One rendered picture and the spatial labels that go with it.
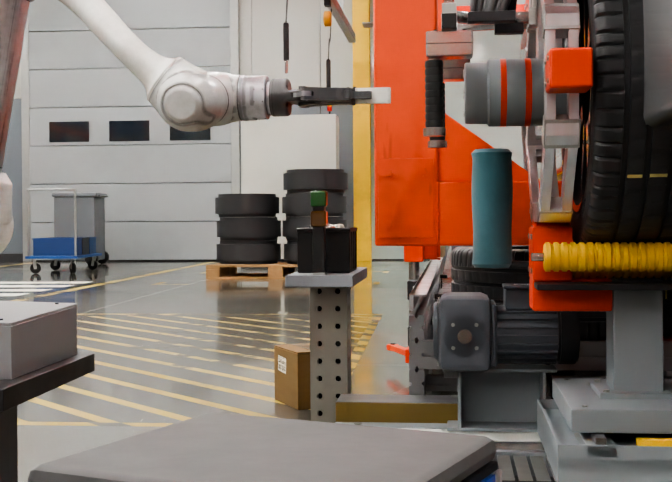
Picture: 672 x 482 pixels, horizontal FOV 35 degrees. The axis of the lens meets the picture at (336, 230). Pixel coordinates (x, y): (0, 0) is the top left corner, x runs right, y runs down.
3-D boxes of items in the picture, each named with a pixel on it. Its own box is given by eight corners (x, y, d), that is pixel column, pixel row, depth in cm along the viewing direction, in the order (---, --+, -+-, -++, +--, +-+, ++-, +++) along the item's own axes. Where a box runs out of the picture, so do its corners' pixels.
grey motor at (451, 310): (619, 440, 241) (618, 286, 240) (433, 437, 246) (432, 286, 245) (607, 425, 259) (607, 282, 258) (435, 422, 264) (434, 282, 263)
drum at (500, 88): (570, 122, 213) (569, 52, 213) (463, 124, 215) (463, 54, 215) (563, 128, 227) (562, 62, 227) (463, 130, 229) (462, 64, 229)
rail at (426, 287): (441, 378, 276) (441, 294, 276) (405, 378, 277) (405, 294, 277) (448, 303, 522) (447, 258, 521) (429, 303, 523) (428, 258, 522)
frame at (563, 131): (581, 223, 193) (580, -76, 193) (544, 223, 194) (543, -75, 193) (554, 222, 247) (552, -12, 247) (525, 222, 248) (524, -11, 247)
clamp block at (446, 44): (473, 55, 203) (473, 27, 202) (425, 56, 204) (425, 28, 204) (472, 59, 208) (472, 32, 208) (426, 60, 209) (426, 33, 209)
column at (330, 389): (347, 440, 282) (346, 282, 282) (310, 439, 283) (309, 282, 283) (351, 432, 292) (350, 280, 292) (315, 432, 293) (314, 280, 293)
